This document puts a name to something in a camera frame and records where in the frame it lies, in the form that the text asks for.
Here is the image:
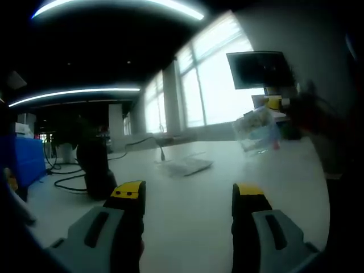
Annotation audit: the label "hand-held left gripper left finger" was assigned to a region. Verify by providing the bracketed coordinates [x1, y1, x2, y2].
[44, 180, 146, 273]

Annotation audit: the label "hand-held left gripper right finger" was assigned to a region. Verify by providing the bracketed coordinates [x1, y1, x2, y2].
[231, 183, 321, 273]

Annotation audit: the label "yellowish clear sheet goods packet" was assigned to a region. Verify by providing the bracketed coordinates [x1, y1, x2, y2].
[231, 107, 283, 158]

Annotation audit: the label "white handheld device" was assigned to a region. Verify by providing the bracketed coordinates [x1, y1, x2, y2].
[7, 186, 37, 226]

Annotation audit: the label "black barcode scanner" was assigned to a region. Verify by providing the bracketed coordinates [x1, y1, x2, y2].
[76, 141, 118, 200]

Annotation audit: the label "yellowish bag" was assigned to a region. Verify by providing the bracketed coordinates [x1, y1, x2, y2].
[2, 167, 18, 192]

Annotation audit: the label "white table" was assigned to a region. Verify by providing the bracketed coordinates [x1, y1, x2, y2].
[16, 139, 330, 257]

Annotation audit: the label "blue plastic box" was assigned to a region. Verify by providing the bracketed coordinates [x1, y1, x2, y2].
[0, 135, 47, 189]

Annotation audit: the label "green potted plant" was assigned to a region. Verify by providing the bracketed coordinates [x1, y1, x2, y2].
[52, 115, 100, 165]

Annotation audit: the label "white boxes on blue box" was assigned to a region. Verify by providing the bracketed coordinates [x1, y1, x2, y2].
[15, 113, 37, 139]

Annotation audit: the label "white ceiling air vent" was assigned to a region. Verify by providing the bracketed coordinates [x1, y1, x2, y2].
[6, 70, 28, 88]

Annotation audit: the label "long white ceiling light strip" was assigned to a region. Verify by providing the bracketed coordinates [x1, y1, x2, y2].
[31, 0, 205, 21]

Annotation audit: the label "black wall monitor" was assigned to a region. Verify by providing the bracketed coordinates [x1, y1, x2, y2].
[226, 51, 294, 90]

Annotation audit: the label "black cables on table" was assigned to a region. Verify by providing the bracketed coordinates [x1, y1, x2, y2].
[44, 139, 128, 195]

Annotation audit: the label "black power plug cable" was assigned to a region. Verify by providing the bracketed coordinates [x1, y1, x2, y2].
[125, 136, 168, 163]

